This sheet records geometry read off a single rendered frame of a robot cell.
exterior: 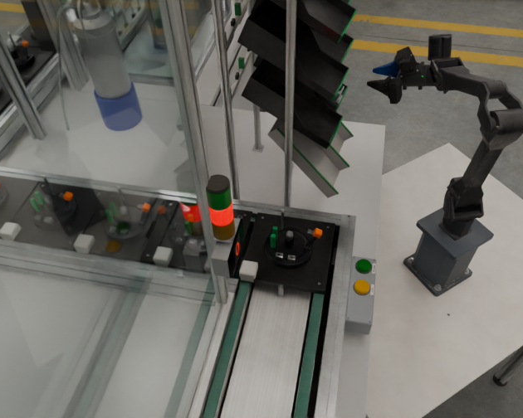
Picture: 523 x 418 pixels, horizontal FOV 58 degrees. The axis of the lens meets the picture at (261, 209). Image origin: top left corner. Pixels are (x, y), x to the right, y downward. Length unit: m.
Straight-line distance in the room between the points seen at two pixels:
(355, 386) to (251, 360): 0.27
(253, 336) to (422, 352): 0.46
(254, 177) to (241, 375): 0.75
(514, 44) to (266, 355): 3.72
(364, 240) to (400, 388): 0.47
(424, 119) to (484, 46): 1.13
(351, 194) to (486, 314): 0.57
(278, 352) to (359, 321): 0.22
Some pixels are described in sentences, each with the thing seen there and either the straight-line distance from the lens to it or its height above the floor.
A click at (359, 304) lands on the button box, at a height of 0.96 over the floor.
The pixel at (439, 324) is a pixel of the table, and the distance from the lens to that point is 1.45.
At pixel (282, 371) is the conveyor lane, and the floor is 0.92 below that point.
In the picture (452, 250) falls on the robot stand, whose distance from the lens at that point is 1.34.
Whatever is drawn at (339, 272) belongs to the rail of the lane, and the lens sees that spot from 1.36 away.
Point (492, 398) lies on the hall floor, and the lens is 2.39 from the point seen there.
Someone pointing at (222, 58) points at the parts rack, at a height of 1.45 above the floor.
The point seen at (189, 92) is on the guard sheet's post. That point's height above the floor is 1.64.
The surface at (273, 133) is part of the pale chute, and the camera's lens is 1.38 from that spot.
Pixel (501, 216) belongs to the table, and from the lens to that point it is 1.76.
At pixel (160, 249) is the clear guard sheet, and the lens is 0.78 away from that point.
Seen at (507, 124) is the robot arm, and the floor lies 1.44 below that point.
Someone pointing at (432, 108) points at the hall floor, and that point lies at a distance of 3.60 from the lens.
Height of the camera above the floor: 2.08
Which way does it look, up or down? 49 degrees down
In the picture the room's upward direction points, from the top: 2 degrees counter-clockwise
